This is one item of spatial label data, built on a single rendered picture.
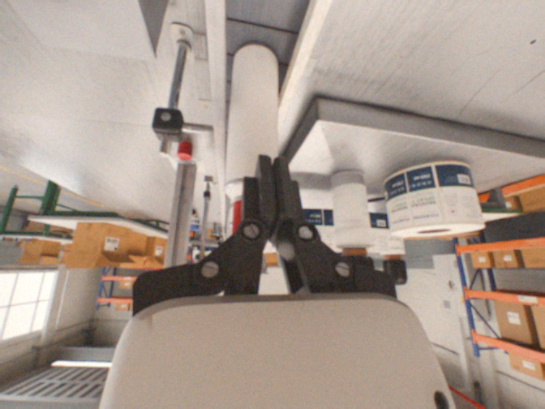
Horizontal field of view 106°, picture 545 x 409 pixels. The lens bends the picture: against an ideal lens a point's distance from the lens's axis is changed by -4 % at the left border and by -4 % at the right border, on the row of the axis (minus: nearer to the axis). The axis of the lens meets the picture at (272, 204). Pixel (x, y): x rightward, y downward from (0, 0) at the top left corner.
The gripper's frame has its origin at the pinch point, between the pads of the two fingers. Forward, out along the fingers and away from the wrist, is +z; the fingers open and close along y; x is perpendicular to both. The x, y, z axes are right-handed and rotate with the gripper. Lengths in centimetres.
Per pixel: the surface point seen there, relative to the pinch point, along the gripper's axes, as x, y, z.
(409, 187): -23, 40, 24
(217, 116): -4.3, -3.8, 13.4
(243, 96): -1.9, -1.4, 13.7
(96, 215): -164, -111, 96
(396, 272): -58, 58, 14
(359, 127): -9.9, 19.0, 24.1
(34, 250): -350, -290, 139
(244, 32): 1.5, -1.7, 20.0
